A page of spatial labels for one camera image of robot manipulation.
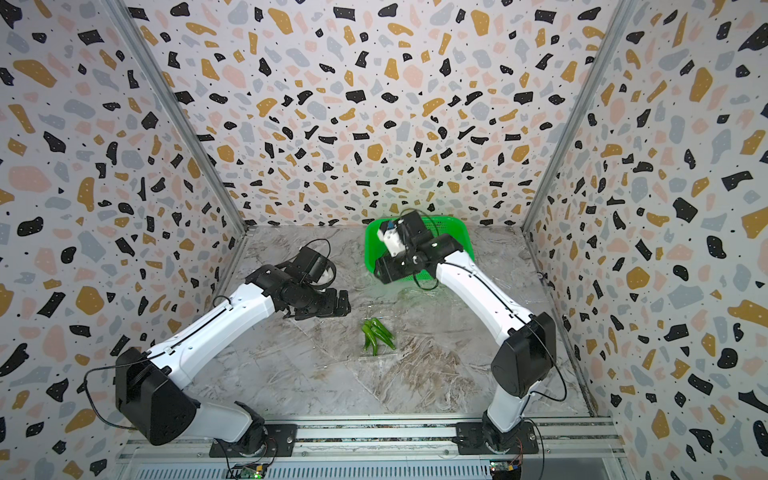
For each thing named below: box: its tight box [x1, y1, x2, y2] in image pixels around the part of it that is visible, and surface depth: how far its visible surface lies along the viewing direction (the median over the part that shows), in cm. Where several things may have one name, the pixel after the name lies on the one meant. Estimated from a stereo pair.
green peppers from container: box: [362, 317, 397, 356], surface depth 92 cm
